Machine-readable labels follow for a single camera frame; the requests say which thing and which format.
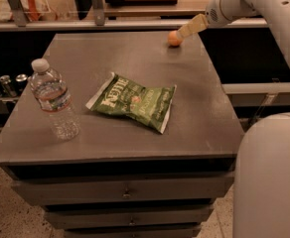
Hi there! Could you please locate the right soda can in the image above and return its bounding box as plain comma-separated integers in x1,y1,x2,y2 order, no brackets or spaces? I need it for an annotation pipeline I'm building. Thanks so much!
15,74,28,94

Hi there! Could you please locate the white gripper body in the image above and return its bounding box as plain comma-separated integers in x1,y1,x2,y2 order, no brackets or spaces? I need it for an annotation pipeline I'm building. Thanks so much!
206,0,256,27

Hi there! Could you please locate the green kettle chip bag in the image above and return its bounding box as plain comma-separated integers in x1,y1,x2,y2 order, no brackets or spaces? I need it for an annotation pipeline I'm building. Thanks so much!
85,72,177,134

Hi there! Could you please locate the bottom grey drawer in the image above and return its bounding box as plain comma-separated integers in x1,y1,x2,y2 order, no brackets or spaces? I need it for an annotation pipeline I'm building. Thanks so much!
65,225,201,238

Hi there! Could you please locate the grey drawer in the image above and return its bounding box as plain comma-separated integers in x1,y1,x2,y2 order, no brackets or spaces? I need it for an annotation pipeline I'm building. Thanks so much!
12,172,233,206
65,225,201,238
45,204,214,229

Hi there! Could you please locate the metal shelf rail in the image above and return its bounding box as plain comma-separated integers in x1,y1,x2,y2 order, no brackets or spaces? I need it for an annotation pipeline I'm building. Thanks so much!
0,18,268,32

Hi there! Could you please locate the orange fruit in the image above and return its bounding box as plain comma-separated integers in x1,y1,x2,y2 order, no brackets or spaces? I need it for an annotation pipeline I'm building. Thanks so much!
168,31,183,47

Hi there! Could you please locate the clear plastic water bottle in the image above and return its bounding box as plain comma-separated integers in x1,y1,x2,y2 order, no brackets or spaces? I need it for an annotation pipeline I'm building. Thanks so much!
28,59,80,140

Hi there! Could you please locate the middle grey drawer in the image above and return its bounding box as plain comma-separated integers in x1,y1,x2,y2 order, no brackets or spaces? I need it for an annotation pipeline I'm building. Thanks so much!
45,204,214,229

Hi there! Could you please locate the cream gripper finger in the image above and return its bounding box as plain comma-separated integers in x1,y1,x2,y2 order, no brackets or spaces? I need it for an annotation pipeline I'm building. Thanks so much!
177,14,208,39

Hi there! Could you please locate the soda can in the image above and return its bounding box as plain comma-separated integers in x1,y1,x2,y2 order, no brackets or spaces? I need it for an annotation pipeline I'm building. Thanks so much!
0,75,17,97
15,74,28,94

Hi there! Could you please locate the grey drawer cabinet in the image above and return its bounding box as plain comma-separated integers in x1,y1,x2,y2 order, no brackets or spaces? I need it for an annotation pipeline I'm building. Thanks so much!
0,31,245,238

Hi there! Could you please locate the middle soda can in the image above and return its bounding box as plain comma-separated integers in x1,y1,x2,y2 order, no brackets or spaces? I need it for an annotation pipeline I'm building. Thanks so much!
0,75,17,97

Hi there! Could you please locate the white and orange bag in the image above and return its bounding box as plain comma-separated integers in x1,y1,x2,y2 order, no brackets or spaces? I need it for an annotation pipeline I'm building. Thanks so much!
0,0,58,22

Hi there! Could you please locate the top grey drawer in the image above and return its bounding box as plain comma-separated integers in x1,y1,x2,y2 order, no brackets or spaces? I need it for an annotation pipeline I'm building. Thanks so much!
12,172,233,206

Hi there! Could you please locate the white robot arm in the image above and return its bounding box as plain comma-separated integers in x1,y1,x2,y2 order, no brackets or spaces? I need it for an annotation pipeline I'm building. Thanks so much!
177,0,290,238

